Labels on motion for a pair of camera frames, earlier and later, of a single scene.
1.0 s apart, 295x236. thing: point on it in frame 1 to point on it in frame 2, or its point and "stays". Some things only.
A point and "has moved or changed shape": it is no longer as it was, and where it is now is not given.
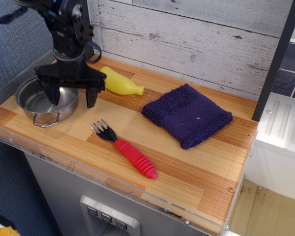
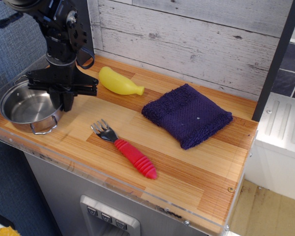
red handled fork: (138, 161) stays
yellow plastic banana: (116, 83) stays
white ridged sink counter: (282, 124) stays
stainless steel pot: (34, 101) has moved or changed shape
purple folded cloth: (190, 117) stays
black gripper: (70, 72) to (61, 79)
